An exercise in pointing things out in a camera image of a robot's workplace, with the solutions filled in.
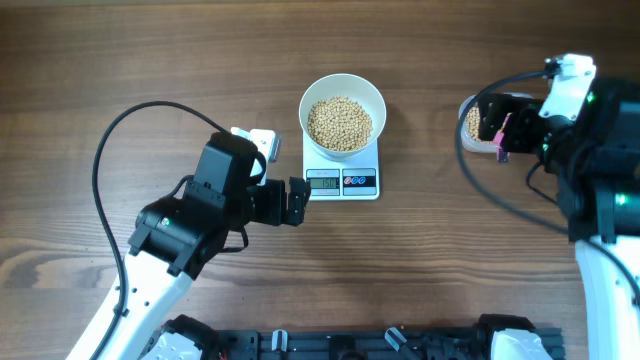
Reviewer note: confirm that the clear plastic container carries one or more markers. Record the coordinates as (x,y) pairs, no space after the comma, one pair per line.
(477,146)

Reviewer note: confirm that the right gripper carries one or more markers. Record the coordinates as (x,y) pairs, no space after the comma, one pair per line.
(525,115)

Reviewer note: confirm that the white round bowl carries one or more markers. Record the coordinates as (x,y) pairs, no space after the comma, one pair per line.
(354,87)

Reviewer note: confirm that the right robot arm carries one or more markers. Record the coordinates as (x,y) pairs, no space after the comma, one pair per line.
(590,142)

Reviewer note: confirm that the white digital kitchen scale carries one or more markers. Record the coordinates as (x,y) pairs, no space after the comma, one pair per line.
(356,178)

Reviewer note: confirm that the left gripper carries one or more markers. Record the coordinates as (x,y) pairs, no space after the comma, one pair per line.
(274,213)

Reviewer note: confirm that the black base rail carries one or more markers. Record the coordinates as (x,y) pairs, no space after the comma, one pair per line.
(476,342)

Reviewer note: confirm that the pile of yellow soybeans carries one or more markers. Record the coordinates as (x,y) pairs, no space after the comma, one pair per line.
(339,124)

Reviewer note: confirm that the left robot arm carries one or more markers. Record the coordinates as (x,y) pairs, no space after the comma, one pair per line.
(175,237)

